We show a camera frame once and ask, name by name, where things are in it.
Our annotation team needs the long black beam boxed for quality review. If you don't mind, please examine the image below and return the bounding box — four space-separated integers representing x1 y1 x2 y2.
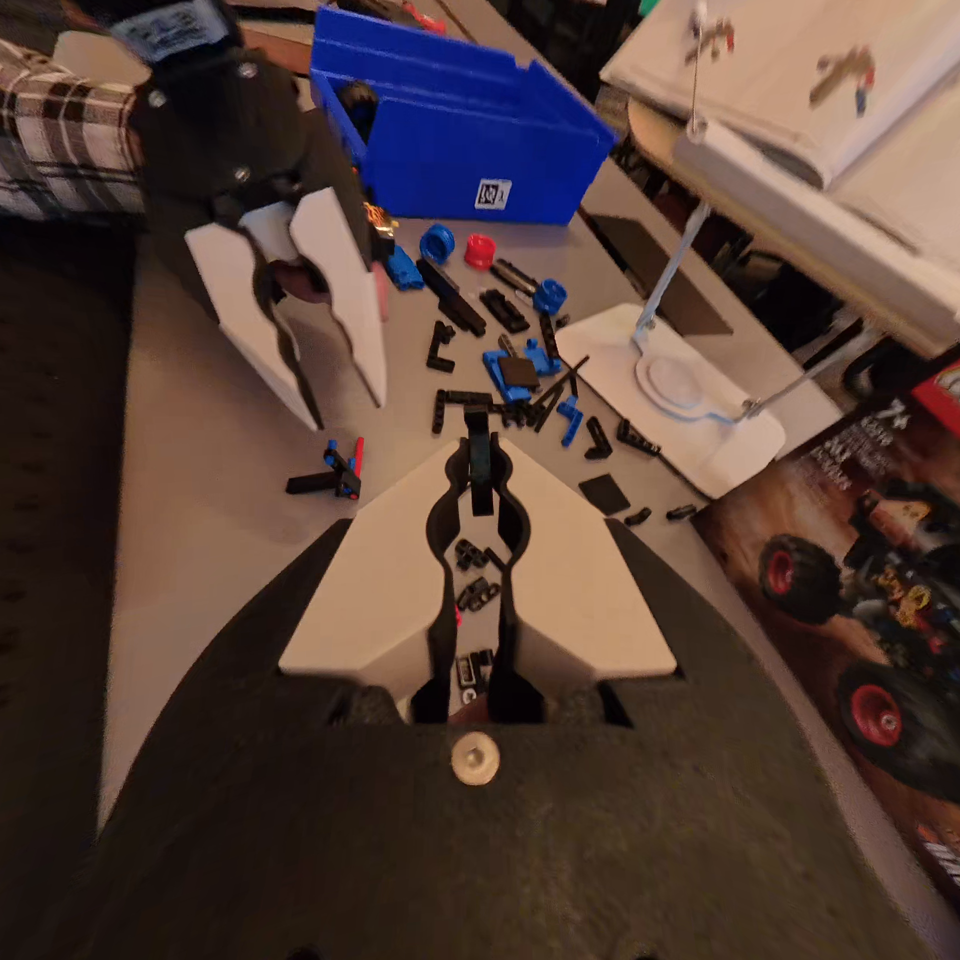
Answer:
416 258 487 339

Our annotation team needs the person's left forearm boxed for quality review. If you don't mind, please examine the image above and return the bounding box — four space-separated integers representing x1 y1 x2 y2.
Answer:
0 41 147 220

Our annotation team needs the blue plastic bin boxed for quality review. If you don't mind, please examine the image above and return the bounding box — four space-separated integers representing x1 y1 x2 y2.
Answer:
309 6 620 226

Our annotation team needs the blue and black brick assembly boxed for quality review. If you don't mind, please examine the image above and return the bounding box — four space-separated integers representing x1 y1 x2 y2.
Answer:
482 339 564 406

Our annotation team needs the small Lego axle assembly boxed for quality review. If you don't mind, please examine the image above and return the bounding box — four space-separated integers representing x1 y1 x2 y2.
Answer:
463 405 500 519

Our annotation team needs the white book stand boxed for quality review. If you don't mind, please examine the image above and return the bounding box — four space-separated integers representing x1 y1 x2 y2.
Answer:
555 120 960 500

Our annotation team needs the grey desk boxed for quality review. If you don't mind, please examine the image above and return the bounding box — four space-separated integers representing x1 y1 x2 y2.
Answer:
97 0 960 960

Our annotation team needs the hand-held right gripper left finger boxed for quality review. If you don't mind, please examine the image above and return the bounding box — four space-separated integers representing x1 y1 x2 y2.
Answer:
279 439 460 725

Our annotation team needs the toy truck set box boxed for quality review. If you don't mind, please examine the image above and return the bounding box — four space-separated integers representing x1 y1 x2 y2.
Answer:
690 360 960 909

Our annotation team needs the thin black axle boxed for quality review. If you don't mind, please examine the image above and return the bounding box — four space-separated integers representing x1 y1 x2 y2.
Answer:
532 356 590 435

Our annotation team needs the open instruction booklet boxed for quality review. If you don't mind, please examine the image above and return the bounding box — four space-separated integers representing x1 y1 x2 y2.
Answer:
600 0 960 190

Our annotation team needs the black rectangular frame brick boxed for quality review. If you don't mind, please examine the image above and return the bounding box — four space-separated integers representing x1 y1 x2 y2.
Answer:
480 288 531 335

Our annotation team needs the black toy tyre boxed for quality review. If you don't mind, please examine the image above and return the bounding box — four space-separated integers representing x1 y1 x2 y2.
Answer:
333 78 380 144

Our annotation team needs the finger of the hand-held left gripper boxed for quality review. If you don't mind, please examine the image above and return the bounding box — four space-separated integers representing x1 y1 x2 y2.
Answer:
184 223 325 434
289 186 389 410

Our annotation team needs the black flat panel tile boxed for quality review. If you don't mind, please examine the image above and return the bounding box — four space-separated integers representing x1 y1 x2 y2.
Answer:
579 474 633 517

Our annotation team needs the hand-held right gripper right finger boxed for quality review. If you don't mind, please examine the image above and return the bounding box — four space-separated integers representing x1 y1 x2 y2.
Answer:
491 435 678 725

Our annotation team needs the small beam and pins assembly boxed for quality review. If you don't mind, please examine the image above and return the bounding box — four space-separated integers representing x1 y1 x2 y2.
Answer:
322 437 366 502

